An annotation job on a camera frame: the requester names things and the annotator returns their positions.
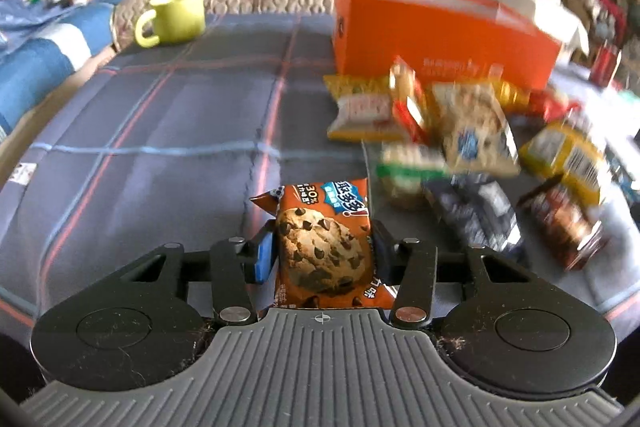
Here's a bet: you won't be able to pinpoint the yellow chips packet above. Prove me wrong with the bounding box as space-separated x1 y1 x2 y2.
322 74 411 142

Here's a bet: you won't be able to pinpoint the orange cardboard box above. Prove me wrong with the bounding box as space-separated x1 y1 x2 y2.
332 0 563 90

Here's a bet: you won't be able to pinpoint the grey plaid cloth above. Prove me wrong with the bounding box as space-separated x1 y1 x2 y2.
0 12 640 358

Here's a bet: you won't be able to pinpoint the clear cookie packet blue mark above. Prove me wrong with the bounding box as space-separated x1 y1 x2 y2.
432 82 523 178

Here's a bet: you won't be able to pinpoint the yellow packet white label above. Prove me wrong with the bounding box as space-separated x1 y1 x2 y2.
517 119 611 208

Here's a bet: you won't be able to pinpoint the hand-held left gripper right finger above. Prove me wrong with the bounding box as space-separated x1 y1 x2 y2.
370 227 538 329

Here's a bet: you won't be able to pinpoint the red drink can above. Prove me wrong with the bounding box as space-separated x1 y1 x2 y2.
590 44 623 85

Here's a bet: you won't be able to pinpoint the green mug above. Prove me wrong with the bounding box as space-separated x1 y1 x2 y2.
134 0 207 48

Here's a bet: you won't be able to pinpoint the black snack packet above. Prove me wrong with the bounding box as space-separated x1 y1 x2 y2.
425 174 526 255

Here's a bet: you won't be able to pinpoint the blue striped blanket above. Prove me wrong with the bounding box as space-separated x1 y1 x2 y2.
0 0 118 142

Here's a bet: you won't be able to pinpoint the brown snack packet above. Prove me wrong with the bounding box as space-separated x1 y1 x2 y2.
517 179 608 273

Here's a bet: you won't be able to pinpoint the red white snack packet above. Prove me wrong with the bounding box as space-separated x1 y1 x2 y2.
389 56 433 145

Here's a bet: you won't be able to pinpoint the yellow translucent snack packet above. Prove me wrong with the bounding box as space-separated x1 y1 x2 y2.
492 79 531 110

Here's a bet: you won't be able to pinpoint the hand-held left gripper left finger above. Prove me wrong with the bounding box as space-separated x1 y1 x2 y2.
107 227 277 327

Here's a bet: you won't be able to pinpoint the green striped clear packet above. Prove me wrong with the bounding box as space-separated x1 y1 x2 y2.
375 144 451 210

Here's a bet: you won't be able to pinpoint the white papers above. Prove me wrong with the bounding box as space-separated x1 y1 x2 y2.
477 0 591 52

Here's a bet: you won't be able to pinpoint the orange chocolate chip cookie packet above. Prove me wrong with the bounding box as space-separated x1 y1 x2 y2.
249 177 398 310

